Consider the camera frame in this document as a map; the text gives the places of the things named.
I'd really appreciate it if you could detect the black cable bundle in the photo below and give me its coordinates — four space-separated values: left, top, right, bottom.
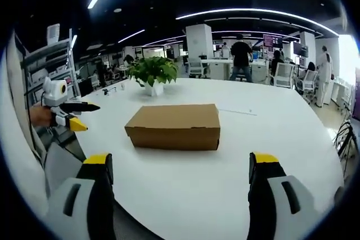
331 104 360 162

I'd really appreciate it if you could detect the green potted plant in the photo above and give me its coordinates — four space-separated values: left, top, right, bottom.
127 56 179 87

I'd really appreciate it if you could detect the black wall monitor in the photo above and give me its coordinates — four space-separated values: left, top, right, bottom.
292 42 309 58

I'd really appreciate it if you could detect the person's light clothing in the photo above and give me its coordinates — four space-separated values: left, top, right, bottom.
1 33 50 224

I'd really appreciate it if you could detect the metal storage shelf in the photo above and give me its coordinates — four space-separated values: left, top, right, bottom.
22 28 79 106

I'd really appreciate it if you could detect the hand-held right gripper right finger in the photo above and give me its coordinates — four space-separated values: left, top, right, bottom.
246 151 310 240

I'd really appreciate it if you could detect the white mesh office chair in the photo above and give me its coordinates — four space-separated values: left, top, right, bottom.
188 57 210 79
270 62 296 89
295 70 318 103

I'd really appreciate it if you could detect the white plant pot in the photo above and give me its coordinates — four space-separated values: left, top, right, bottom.
144 81 164 97

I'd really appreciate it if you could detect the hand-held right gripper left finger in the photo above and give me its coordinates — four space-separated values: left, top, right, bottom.
46 152 115 240

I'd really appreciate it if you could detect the white square pillar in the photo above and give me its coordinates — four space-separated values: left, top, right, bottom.
185 24 214 60

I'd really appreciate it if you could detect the brown cardboard shoe box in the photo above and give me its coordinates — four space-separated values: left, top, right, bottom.
124 103 221 151

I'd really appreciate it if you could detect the person's left hand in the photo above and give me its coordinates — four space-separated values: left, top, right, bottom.
29 105 53 126

